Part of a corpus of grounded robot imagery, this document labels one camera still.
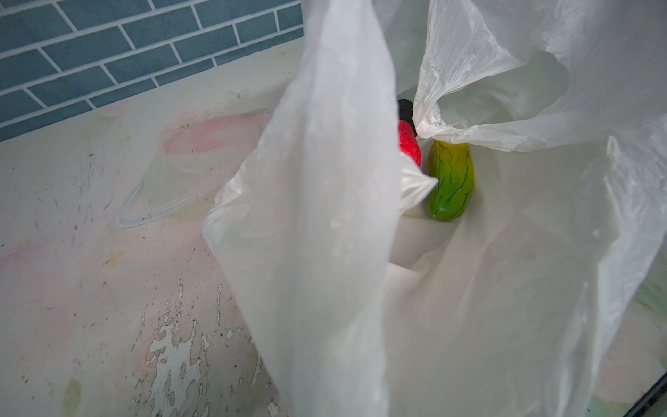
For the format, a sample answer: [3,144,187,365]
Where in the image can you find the green yellow mango fruit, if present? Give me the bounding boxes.
[427,141,474,222]

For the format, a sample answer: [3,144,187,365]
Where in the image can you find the white plastic bag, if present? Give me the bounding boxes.
[203,1,666,416]

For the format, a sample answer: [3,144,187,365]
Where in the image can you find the red strawberry fruit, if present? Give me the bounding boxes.
[398,120,422,168]

